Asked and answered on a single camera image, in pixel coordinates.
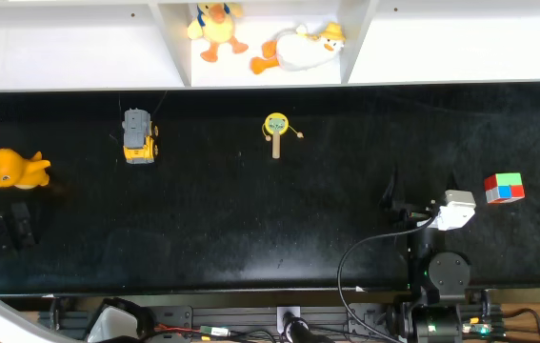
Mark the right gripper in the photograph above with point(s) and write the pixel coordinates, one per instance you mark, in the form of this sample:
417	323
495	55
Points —
407	213

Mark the many-coloured puzzle cube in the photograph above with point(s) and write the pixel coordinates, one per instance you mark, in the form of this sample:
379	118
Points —
505	188

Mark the yellow rattle drum toy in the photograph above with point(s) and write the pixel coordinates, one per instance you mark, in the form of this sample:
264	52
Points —
276	126

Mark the grey and yellow toy truck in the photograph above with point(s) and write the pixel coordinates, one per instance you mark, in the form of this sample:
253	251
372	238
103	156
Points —
137	138

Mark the yellow rubber duck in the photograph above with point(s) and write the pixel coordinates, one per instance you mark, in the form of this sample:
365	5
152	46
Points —
12	169

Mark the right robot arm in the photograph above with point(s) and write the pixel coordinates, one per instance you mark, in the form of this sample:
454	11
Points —
449	274

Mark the white shelf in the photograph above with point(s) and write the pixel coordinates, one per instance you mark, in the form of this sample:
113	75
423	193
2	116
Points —
441	47

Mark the white plush duck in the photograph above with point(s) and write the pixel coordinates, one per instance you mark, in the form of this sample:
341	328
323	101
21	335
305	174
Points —
300	50

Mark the yellow plush duck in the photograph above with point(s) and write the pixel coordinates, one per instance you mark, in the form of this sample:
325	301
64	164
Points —
217	28

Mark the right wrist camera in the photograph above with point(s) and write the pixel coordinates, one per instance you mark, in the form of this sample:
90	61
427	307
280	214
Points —
455	209

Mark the mounting rail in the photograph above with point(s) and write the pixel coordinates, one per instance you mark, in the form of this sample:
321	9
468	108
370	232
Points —
250	319

